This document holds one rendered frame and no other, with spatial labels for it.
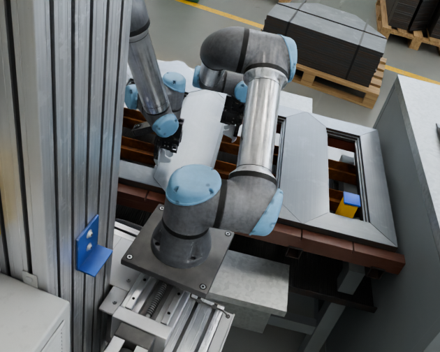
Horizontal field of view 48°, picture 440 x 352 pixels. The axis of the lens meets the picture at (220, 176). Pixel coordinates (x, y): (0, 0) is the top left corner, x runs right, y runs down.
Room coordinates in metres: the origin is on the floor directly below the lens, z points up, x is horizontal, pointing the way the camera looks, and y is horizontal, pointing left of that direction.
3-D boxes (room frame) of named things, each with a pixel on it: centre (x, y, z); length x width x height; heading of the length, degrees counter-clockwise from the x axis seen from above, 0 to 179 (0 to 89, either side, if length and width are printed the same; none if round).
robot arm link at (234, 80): (1.51, 0.01, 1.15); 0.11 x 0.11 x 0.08; 6
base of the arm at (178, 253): (0.84, 0.05, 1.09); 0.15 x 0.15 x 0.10
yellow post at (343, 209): (1.39, -0.48, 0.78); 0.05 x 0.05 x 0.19; 0
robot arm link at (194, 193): (0.84, 0.05, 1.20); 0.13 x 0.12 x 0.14; 96
